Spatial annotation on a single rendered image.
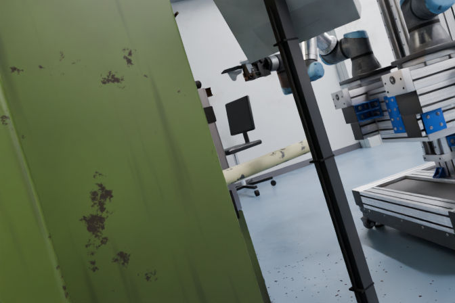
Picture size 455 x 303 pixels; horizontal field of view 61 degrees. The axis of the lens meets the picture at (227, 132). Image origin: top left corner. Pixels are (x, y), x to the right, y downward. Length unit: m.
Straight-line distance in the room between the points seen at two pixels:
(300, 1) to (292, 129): 4.15
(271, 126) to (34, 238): 4.49
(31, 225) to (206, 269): 0.43
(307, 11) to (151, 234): 0.69
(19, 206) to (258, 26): 0.75
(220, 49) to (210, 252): 4.27
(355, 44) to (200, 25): 3.30
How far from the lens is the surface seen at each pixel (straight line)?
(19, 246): 0.76
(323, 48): 2.15
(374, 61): 2.12
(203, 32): 5.15
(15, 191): 0.76
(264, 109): 5.08
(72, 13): 0.97
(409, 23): 1.73
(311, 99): 1.02
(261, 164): 1.15
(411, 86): 1.59
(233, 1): 1.12
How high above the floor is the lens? 0.74
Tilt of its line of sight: level
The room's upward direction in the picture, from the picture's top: 17 degrees counter-clockwise
